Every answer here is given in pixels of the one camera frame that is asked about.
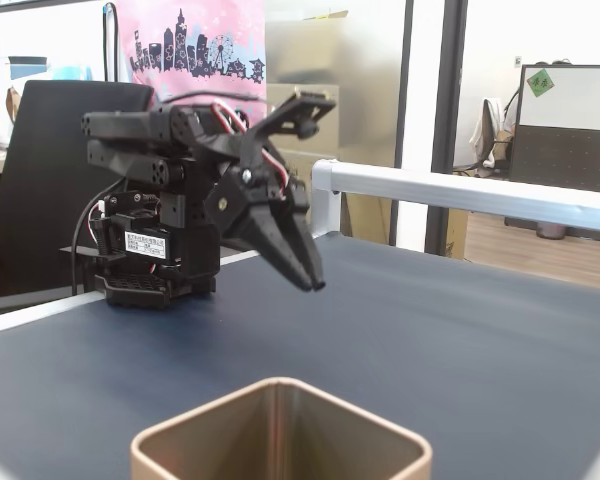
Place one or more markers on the beige rectangular metal container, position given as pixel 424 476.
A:
pixel 280 435

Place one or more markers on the pink city skyline banner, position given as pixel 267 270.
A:
pixel 205 30

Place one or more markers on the navy blue table mat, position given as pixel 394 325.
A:
pixel 430 325

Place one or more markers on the black office chair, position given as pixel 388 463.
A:
pixel 55 175

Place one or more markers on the white hanging garment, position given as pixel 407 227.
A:
pixel 487 135

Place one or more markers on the teal storage box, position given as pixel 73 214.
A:
pixel 50 69

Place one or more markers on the brown paper bag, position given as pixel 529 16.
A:
pixel 14 102

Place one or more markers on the partition with whiteboard panel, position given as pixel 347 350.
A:
pixel 570 150

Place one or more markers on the green paper note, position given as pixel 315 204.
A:
pixel 540 84

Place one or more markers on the black gripper camera mount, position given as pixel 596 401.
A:
pixel 305 112

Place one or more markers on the silver aluminium table frame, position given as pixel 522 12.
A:
pixel 430 190

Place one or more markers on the black window frame post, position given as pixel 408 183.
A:
pixel 447 125

